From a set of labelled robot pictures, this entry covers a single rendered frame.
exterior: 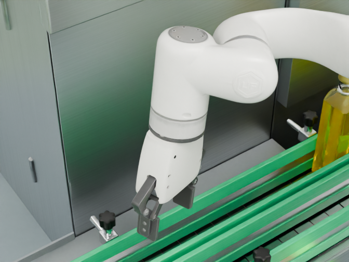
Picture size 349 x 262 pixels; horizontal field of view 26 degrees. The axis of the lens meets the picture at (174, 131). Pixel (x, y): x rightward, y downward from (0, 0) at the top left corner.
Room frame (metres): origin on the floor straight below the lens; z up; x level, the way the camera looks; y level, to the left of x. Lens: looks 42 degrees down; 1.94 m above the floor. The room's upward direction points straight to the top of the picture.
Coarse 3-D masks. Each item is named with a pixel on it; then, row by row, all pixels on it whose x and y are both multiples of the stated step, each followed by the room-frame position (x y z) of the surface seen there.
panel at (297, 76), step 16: (288, 0) 1.17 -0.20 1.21; (304, 0) 1.15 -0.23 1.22; (320, 0) 1.17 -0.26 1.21; (336, 0) 1.20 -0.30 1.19; (288, 64) 1.15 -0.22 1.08; (304, 64) 1.16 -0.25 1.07; (320, 64) 1.19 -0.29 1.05; (288, 80) 1.15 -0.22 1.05; (304, 80) 1.17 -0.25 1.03; (320, 80) 1.19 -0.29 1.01; (336, 80) 1.22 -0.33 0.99; (288, 96) 1.15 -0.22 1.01; (304, 96) 1.17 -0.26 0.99
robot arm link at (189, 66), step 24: (168, 48) 0.75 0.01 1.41; (192, 48) 0.75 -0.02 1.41; (216, 48) 0.75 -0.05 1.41; (240, 48) 0.75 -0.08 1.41; (264, 48) 0.76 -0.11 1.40; (168, 72) 0.74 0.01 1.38; (192, 72) 0.73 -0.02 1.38; (216, 72) 0.73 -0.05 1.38; (240, 72) 0.72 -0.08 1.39; (264, 72) 0.72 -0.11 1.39; (168, 96) 0.73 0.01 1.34; (192, 96) 0.73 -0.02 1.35; (216, 96) 0.73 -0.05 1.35; (240, 96) 0.72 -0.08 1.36; (264, 96) 0.72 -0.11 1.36; (192, 120) 0.73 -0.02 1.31
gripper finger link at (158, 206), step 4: (152, 196) 0.70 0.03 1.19; (156, 196) 0.71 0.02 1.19; (148, 200) 0.71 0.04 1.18; (156, 200) 0.70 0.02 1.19; (156, 204) 0.69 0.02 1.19; (160, 204) 0.70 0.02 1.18; (156, 208) 0.69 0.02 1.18; (160, 208) 0.70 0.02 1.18; (152, 212) 0.69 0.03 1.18; (156, 212) 0.69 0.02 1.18; (152, 216) 0.68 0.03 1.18; (156, 216) 0.69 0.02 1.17; (152, 220) 0.68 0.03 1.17
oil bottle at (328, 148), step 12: (336, 96) 1.05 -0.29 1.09; (348, 96) 1.04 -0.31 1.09; (324, 108) 1.06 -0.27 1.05; (336, 108) 1.04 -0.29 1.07; (348, 108) 1.03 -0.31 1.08; (324, 120) 1.06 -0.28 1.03; (336, 120) 1.03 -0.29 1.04; (348, 120) 1.03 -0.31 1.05; (324, 132) 1.05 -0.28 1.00; (336, 132) 1.03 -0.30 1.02; (348, 132) 1.04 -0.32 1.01; (324, 144) 1.05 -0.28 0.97; (336, 144) 1.03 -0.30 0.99; (348, 144) 1.04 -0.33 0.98; (324, 156) 1.04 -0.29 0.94; (336, 156) 1.03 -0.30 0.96; (312, 168) 1.06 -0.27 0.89
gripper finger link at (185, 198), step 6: (186, 186) 0.77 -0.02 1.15; (192, 186) 0.77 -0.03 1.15; (180, 192) 0.77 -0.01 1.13; (186, 192) 0.76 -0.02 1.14; (192, 192) 0.76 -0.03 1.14; (174, 198) 0.77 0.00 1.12; (180, 198) 0.77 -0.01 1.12; (186, 198) 0.76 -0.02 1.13; (192, 198) 0.76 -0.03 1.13; (180, 204) 0.76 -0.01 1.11; (186, 204) 0.76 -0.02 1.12; (192, 204) 0.76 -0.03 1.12
